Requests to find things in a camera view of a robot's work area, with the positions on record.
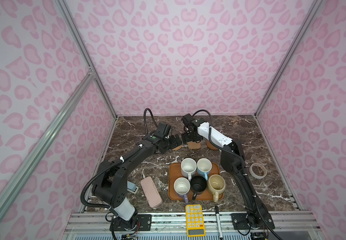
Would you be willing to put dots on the brown wooden round coaster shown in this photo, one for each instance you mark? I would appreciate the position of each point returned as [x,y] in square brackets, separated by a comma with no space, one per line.
[210,146]

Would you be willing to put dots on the black mug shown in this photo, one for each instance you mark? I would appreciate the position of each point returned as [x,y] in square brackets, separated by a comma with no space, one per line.
[198,186]

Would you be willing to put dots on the light blue mug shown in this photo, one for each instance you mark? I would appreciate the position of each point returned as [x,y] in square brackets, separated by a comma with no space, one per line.
[204,166]

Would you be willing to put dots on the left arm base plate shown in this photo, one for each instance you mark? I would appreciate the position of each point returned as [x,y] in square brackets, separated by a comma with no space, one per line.
[138,222]

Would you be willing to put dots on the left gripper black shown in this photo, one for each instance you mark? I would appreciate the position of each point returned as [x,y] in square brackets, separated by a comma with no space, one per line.
[174,143]

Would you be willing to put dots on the blue-grey stapler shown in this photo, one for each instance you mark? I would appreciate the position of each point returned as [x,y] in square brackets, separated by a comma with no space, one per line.
[132,188]

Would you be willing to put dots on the yellow calculator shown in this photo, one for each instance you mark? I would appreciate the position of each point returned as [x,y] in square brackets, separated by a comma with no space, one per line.
[195,221]

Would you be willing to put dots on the orange rectangular tray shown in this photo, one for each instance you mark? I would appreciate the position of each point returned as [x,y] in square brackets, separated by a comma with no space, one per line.
[175,173]

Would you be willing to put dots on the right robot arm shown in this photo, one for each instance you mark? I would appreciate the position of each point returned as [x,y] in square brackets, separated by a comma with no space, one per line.
[233,162]

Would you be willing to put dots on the aluminium front rail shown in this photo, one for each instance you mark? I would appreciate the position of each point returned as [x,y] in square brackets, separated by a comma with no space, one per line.
[289,225]

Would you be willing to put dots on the white speckled mug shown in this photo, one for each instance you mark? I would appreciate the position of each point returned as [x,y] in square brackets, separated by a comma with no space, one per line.
[188,168]

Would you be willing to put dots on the rattan woven round coaster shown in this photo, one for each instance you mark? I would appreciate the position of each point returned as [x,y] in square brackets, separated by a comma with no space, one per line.
[177,148]

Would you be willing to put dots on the pink pencil case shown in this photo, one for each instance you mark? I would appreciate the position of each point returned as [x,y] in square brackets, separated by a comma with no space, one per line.
[151,193]

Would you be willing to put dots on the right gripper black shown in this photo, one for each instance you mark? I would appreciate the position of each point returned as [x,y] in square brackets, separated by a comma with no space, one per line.
[185,138]

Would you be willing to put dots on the white mug purple handle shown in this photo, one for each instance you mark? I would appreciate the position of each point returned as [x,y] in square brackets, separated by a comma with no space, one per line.
[182,187]

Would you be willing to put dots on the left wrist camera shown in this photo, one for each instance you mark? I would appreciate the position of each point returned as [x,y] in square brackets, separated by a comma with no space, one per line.
[162,130]

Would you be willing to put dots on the beige ceramic mug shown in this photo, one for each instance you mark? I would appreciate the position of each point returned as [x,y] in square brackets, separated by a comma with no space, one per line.
[216,185]

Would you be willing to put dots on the masking tape roll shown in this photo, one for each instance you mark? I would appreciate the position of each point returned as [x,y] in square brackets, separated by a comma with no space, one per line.
[258,171]

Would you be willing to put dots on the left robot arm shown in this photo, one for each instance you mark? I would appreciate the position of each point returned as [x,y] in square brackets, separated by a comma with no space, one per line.
[109,185]

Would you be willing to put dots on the cork paw-shaped coaster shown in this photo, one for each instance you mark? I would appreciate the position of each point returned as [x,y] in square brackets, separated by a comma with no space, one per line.
[194,145]

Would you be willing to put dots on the black marker pen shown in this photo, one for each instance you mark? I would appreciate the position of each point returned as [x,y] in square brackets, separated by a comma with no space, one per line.
[217,211]

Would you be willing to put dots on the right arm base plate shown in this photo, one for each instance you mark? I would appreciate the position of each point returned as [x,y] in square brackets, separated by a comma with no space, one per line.
[240,222]

